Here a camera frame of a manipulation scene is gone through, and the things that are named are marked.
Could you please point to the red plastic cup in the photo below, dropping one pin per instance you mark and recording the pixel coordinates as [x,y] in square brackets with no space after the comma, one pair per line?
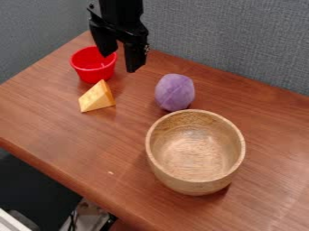
[91,65]

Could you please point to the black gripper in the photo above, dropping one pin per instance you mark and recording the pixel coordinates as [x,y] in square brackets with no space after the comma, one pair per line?
[116,22]

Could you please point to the grey metal table frame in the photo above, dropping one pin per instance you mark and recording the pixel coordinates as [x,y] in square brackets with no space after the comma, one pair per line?
[88,218]

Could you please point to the brown wooden bowl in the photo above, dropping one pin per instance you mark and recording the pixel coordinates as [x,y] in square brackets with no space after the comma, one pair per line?
[195,149]

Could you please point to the yellow cheese wedge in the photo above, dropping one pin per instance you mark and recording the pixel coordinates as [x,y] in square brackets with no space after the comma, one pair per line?
[96,98]

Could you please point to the purple ball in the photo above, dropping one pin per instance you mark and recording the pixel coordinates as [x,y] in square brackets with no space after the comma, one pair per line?
[174,92]

